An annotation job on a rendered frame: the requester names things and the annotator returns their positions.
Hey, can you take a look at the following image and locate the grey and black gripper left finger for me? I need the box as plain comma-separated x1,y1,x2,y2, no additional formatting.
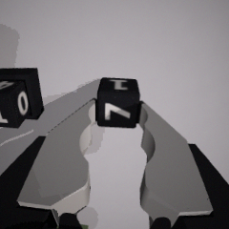
0,98,98,229

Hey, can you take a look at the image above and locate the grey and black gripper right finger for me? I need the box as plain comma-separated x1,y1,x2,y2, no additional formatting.
136,100,229,229

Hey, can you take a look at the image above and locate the black rectangular tray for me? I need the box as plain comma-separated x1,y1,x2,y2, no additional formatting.
0,68,44,120

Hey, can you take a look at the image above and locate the black number cube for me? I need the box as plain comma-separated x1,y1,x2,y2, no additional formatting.
0,79,31,129
97,77,140,129

